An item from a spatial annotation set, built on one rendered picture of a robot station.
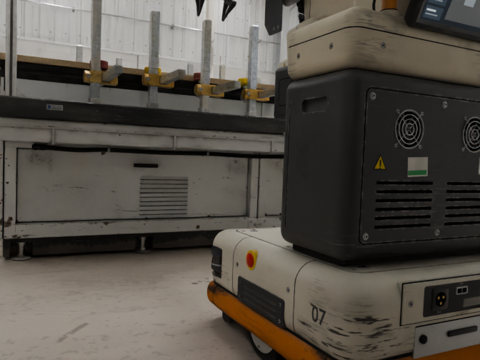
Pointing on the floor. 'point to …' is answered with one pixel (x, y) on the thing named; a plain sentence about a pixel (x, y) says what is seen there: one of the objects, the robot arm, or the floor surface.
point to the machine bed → (128, 178)
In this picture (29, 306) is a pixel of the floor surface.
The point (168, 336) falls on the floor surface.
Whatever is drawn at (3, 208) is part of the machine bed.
